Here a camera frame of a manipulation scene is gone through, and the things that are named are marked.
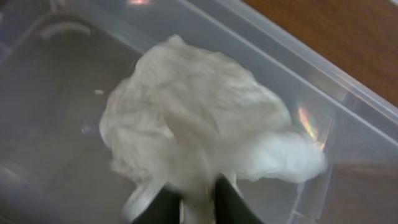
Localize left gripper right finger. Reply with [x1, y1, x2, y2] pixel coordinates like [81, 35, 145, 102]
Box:
[214, 175, 262, 224]

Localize clear plastic waste bin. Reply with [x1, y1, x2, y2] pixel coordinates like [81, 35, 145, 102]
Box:
[1, 1, 397, 223]

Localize white napkin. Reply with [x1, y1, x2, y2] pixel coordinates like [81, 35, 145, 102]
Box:
[99, 35, 327, 223]

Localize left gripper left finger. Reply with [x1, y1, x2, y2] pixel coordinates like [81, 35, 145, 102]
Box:
[123, 183, 182, 224]

